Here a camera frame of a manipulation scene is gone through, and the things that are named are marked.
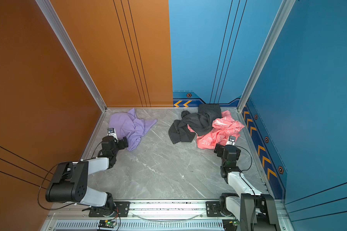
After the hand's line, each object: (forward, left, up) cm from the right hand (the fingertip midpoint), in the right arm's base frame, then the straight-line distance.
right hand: (225, 144), depth 88 cm
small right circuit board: (-39, +1, -9) cm, 40 cm away
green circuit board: (-39, +66, -9) cm, 77 cm away
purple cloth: (+19, +67, -2) cm, 69 cm away
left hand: (+7, +69, 0) cm, 69 cm away
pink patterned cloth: (+10, -1, +5) cm, 11 cm away
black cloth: (+18, +14, 0) cm, 23 cm away
